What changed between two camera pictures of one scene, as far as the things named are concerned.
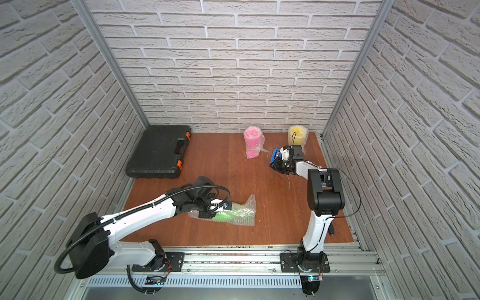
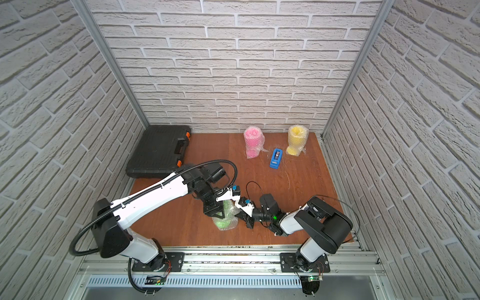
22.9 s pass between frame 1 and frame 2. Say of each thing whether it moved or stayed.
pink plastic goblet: stayed
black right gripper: moved
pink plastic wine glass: stayed
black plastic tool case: stayed
